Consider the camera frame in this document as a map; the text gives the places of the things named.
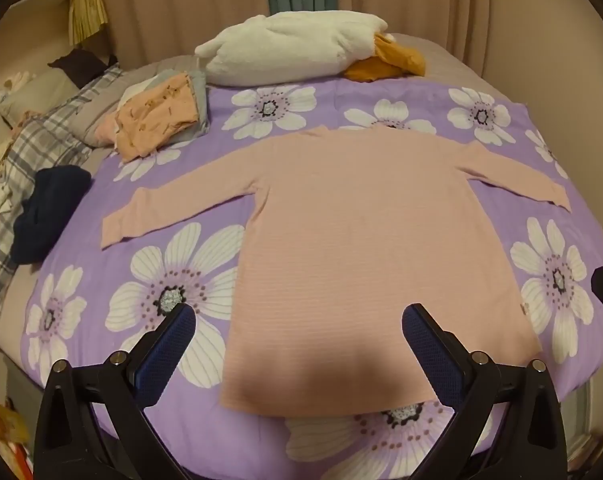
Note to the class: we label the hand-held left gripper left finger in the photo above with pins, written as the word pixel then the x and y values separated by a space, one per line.
pixel 165 351

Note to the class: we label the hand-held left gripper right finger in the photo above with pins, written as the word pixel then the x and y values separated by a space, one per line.
pixel 431 355

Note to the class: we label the pink long-sleeve shirt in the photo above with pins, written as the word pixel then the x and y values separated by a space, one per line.
pixel 351 260

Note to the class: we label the purple floral blanket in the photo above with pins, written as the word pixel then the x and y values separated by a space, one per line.
pixel 492 222

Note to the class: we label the yellow printed package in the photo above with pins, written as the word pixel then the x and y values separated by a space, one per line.
pixel 6 430

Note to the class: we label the navy blue cloth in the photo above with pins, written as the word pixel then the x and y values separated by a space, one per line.
pixel 51 210

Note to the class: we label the peach printed folded garment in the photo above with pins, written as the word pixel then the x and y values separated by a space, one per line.
pixel 154 115

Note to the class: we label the grey plaid quilt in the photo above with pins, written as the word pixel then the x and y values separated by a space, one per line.
pixel 29 145

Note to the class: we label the grey folded garment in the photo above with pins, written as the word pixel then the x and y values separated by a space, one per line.
pixel 200 105

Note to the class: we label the white folded garment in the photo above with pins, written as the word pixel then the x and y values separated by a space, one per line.
pixel 134 91

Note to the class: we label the grey pillow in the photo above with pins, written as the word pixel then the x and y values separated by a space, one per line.
pixel 36 92

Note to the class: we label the dark brown cloth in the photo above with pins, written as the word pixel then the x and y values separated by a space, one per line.
pixel 81 65

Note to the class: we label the white stuffed toy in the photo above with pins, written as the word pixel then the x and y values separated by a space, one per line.
pixel 6 91

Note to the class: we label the white and orange plush toy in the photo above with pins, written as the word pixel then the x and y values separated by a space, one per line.
pixel 286 45

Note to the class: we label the yellow fringed cloth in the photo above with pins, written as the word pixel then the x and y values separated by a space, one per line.
pixel 87 10

